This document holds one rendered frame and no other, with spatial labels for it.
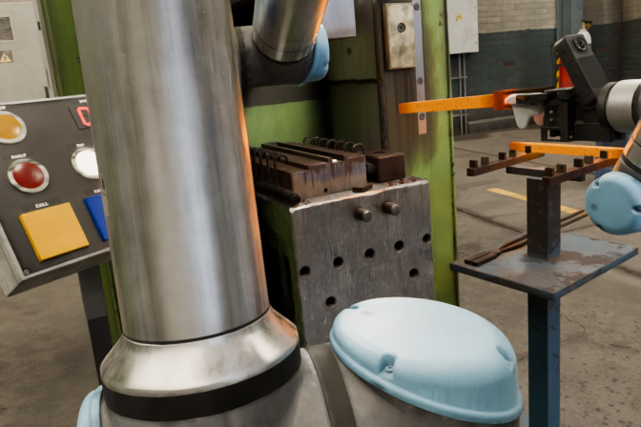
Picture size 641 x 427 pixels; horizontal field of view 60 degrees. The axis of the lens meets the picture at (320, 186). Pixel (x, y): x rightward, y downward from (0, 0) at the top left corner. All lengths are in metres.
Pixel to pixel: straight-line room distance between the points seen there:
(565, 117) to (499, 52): 8.15
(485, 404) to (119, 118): 0.25
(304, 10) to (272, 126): 1.21
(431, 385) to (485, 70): 8.65
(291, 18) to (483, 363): 0.38
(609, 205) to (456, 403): 0.45
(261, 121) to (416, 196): 0.59
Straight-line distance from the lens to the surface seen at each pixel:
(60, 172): 0.97
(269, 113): 1.76
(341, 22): 1.32
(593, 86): 0.93
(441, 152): 1.69
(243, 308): 0.31
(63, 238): 0.92
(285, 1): 0.56
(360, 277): 1.35
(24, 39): 6.57
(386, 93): 1.55
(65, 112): 1.03
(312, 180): 1.30
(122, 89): 0.30
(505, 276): 1.44
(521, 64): 9.34
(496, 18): 9.07
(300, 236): 1.24
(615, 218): 0.74
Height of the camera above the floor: 1.21
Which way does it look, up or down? 12 degrees down
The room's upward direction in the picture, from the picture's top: 5 degrees counter-clockwise
